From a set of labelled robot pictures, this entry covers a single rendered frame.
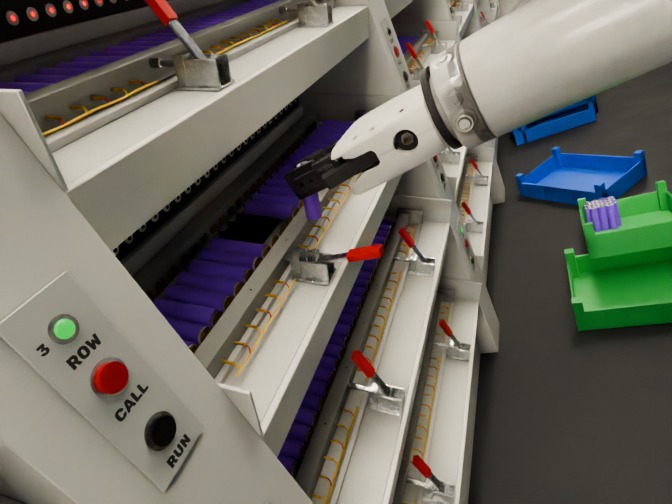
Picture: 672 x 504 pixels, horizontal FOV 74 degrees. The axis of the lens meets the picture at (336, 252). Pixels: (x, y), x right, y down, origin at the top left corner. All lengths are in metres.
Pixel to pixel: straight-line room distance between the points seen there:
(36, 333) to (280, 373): 0.19
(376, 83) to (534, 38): 0.47
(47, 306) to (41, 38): 0.32
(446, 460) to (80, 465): 0.59
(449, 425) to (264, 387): 0.47
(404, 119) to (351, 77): 0.44
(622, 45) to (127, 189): 0.33
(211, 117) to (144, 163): 0.08
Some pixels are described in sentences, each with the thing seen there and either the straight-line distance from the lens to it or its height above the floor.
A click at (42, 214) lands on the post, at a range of 0.26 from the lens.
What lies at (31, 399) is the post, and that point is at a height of 0.70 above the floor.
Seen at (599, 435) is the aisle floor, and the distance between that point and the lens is 0.95.
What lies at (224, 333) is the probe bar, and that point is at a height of 0.61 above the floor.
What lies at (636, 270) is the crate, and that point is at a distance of 1.25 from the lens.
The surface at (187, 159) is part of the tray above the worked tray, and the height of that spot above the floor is 0.74.
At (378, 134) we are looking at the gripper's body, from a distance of 0.39.
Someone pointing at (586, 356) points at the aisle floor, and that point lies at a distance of 1.06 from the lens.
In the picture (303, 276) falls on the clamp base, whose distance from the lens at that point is 0.45.
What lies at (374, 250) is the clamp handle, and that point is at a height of 0.59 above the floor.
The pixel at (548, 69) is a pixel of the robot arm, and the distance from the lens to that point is 0.37.
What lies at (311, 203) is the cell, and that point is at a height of 0.62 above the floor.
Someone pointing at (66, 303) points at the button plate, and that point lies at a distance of 0.25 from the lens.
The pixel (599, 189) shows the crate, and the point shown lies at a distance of 1.46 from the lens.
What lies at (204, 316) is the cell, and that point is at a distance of 0.41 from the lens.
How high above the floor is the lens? 0.78
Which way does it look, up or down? 26 degrees down
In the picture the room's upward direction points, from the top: 28 degrees counter-clockwise
